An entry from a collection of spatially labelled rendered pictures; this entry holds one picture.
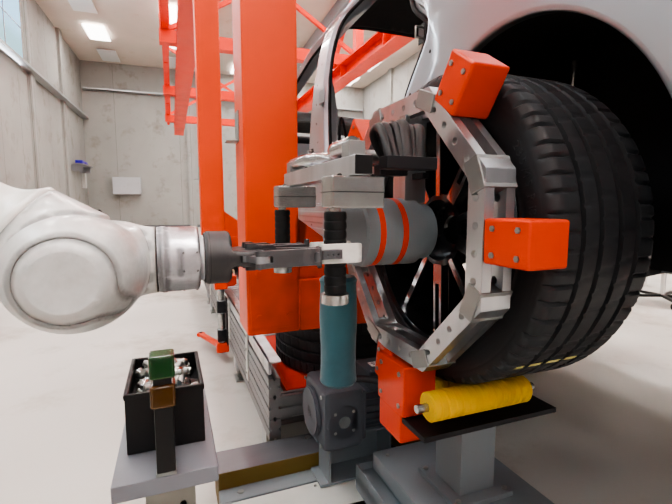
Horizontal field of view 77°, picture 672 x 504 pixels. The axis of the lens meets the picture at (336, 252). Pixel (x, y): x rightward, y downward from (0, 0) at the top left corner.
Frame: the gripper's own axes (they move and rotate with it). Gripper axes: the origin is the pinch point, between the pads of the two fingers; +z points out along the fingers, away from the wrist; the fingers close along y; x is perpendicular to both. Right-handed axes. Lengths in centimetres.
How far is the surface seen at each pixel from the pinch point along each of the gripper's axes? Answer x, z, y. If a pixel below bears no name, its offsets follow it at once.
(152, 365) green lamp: -18.4, -27.9, -10.2
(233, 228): -9, 18, -254
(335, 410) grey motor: -48, 15, -39
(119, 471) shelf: -38, -34, -15
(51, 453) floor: -83, -69, -112
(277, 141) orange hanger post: 26, 5, -60
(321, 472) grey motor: -74, 16, -53
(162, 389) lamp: -22.6, -26.6, -10.2
